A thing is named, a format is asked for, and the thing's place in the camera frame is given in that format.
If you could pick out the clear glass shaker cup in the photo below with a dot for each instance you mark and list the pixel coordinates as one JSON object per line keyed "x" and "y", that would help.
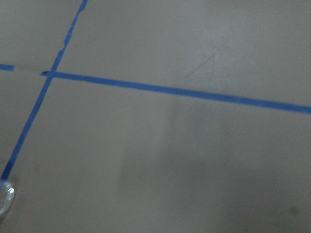
{"x": 7, "y": 195}

